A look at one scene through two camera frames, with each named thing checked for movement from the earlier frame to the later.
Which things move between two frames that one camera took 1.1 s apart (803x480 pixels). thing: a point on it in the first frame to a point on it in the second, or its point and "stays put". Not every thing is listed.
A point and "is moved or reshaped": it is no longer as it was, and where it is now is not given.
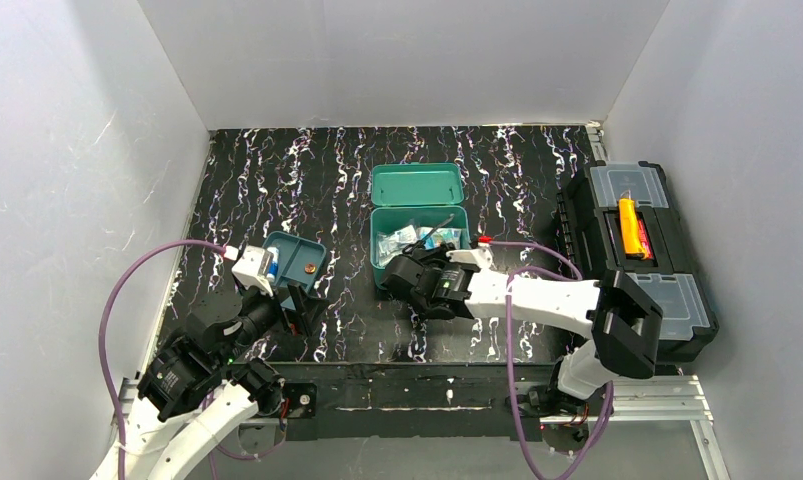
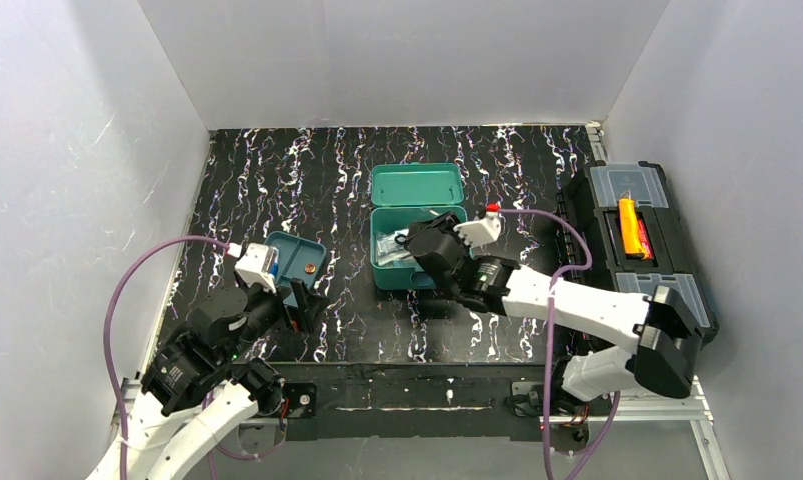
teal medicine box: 428,194 stays put
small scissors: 420,243 is moved or reshaped
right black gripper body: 408,279 to 421,245
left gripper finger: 309,308 stays put
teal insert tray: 299,261 stays put
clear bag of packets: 393,243 stays put
